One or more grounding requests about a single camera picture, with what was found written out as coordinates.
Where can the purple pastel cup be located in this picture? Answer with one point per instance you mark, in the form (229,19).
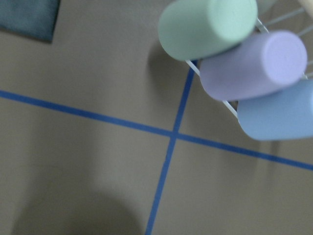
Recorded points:
(262,64)

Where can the grey folded cloth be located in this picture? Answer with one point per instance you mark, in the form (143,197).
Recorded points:
(31,18)

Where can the green pastel cup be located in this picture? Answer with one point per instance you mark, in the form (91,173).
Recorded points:
(194,29)

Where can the white wire cup rack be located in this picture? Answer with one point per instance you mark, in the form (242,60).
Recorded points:
(262,28)

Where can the blue pastel cup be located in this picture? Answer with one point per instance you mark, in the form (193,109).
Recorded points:
(285,115)

